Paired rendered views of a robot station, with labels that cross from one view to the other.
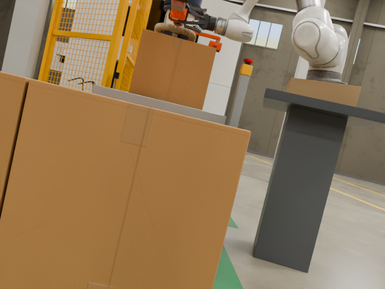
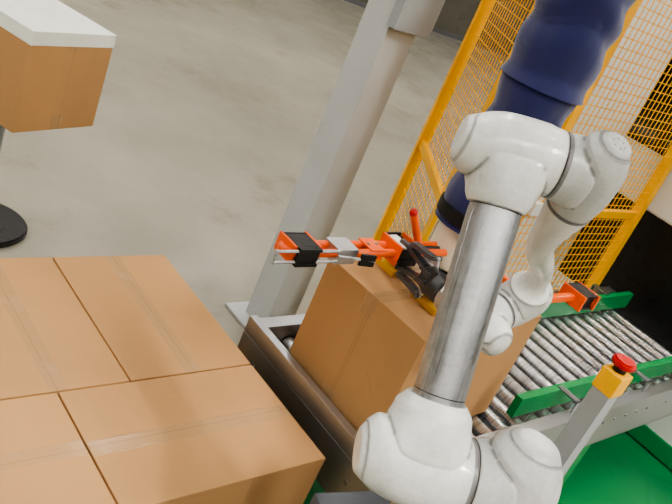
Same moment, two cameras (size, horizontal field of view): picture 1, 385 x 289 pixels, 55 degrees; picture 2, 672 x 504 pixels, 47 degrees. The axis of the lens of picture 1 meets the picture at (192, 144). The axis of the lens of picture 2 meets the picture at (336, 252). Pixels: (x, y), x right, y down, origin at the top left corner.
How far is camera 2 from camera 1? 1.80 m
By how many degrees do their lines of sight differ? 50
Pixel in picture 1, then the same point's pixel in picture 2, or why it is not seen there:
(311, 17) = (391, 418)
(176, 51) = (364, 317)
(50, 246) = not seen: outside the picture
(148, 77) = (318, 338)
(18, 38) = (313, 167)
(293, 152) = not seen: outside the picture
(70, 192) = not seen: outside the picture
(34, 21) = (336, 147)
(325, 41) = (379, 484)
